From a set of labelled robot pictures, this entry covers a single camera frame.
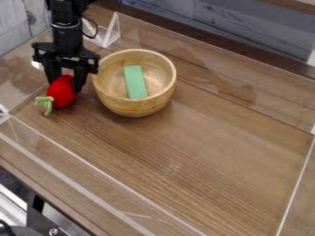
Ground green rectangular block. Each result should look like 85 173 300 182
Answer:
123 65 149 99

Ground clear acrylic table wall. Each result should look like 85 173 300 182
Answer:
0 113 206 236

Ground clear acrylic corner bracket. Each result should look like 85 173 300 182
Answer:
83 12 121 48

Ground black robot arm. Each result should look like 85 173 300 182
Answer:
33 0 101 92

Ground black cable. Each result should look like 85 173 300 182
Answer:
0 218 17 236

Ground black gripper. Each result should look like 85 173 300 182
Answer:
33 42 101 93

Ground black table leg bracket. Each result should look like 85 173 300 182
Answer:
26 194 71 236

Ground wooden bowl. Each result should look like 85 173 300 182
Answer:
93 49 178 117

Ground red plush strawberry toy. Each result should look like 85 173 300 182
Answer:
35 75 78 116

